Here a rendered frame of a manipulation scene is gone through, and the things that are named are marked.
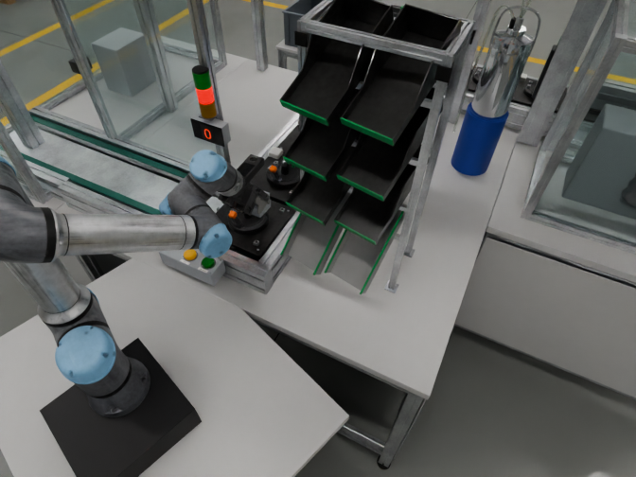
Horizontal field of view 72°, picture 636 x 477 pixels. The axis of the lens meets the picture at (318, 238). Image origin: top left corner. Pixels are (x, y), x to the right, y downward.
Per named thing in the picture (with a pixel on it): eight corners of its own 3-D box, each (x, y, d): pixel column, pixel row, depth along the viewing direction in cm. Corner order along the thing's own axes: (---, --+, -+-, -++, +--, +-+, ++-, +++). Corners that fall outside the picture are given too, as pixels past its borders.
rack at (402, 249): (395, 293, 144) (456, 61, 84) (297, 254, 155) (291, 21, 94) (415, 250, 157) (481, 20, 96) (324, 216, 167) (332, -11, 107)
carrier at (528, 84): (559, 115, 199) (572, 91, 189) (505, 102, 205) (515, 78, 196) (565, 91, 213) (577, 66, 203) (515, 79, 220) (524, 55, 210)
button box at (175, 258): (214, 286, 140) (210, 274, 136) (162, 262, 146) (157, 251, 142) (226, 271, 144) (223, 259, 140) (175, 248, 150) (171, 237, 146)
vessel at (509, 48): (503, 124, 162) (544, 18, 134) (466, 114, 166) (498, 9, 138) (510, 105, 171) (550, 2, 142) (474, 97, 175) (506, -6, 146)
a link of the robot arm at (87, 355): (87, 407, 101) (58, 384, 90) (71, 362, 108) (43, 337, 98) (137, 378, 105) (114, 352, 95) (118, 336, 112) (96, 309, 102)
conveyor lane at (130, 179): (263, 275, 148) (260, 257, 141) (80, 197, 172) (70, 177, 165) (302, 221, 165) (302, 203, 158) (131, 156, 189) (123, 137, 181)
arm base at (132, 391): (115, 430, 107) (98, 416, 99) (79, 396, 113) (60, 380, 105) (162, 379, 115) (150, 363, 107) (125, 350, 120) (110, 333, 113)
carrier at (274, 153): (297, 210, 156) (297, 184, 147) (241, 189, 163) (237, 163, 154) (326, 171, 171) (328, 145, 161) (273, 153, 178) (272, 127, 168)
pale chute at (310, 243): (320, 274, 133) (314, 275, 129) (287, 254, 138) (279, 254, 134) (362, 191, 129) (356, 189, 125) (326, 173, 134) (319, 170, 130)
